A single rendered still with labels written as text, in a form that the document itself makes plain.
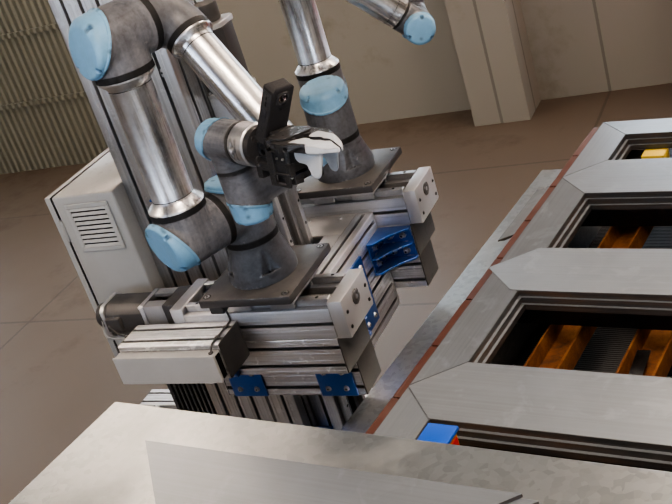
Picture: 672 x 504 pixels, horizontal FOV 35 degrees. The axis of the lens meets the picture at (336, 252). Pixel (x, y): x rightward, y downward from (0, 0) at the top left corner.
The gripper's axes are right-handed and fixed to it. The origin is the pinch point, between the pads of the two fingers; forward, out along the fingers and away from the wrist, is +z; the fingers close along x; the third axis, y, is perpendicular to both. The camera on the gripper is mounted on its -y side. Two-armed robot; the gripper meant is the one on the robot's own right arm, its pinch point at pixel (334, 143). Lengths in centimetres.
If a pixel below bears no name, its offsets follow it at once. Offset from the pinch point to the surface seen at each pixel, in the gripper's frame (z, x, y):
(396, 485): 24, 19, 41
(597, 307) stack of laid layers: -3, -62, 55
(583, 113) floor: -205, -319, 104
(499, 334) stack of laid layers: -15, -45, 57
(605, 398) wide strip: 19, -34, 56
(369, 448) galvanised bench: 12.0, 13.5, 42.8
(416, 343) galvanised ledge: -50, -52, 71
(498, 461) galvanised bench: 32, 6, 42
